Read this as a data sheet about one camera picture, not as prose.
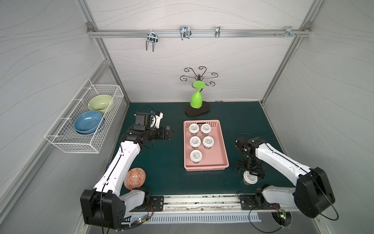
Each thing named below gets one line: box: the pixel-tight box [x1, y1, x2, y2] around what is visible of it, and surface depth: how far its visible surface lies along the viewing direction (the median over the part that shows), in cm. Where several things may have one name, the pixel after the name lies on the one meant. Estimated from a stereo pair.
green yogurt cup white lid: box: [202, 135, 215, 150], surface depth 92 cm
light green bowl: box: [88, 94, 113, 115], surface depth 73 cm
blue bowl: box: [73, 110, 103, 135], surface depth 65 cm
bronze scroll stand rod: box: [179, 66, 219, 93], surface depth 92 cm
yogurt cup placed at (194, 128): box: [188, 123, 200, 137], surface depth 98 cm
